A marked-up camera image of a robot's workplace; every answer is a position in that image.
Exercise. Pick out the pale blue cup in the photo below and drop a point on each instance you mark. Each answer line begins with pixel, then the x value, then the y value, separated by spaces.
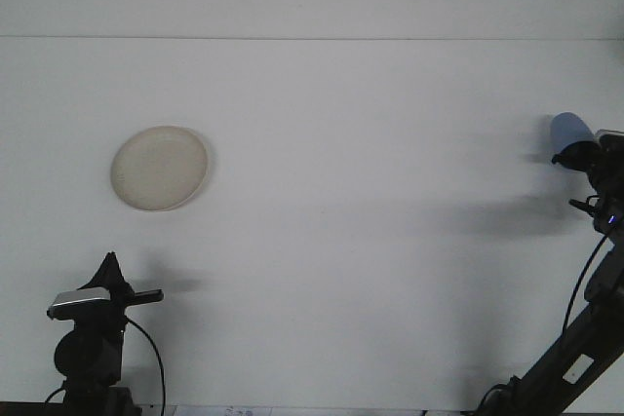
pixel 568 128

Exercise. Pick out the pale round plate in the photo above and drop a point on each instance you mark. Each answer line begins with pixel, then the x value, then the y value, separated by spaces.
pixel 158 167

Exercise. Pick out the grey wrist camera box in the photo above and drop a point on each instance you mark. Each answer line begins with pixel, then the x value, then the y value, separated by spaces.
pixel 612 136
pixel 78 300

